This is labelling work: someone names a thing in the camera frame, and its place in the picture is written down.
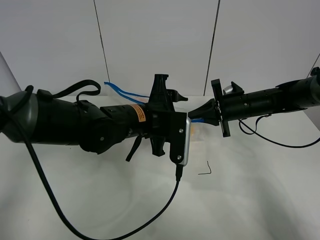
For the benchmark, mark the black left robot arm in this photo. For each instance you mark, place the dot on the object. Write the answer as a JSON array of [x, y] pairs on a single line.
[[48, 119]]

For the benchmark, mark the yellow pear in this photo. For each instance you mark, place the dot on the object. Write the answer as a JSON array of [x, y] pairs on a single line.
[[195, 133]]

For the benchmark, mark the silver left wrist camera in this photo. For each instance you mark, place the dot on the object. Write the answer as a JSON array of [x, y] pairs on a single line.
[[184, 162]]

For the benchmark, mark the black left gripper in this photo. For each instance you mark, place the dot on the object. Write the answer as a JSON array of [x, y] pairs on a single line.
[[166, 124]]

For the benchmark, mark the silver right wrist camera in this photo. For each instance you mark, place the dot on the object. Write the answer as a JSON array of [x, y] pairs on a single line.
[[228, 90]]

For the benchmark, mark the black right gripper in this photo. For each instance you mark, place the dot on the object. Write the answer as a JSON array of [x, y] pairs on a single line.
[[213, 112]]

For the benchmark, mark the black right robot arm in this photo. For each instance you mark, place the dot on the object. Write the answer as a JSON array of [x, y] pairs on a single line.
[[232, 103]]

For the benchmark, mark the clear zip file bag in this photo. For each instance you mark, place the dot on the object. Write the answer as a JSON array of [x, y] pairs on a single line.
[[144, 160]]

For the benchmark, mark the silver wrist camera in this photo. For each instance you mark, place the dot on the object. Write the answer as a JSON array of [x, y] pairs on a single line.
[[228, 90], [184, 162]]

